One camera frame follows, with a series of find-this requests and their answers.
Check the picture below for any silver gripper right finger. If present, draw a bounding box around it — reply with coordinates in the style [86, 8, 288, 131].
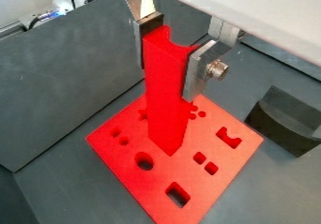
[182, 17, 244, 102]

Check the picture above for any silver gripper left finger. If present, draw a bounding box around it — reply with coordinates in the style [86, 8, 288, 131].
[126, 0, 165, 68]

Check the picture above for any red arch block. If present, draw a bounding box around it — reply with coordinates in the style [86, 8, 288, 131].
[143, 25, 196, 156]

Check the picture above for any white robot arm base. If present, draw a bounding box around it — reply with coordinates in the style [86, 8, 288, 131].
[19, 0, 94, 30]

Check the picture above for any dark grey panel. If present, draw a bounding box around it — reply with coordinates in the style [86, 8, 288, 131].
[0, 0, 142, 172]

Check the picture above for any black foam block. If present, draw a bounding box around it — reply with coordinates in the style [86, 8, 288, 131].
[245, 86, 321, 157]

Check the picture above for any red shape-sorting board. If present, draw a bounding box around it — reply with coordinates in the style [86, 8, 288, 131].
[87, 96, 264, 224]

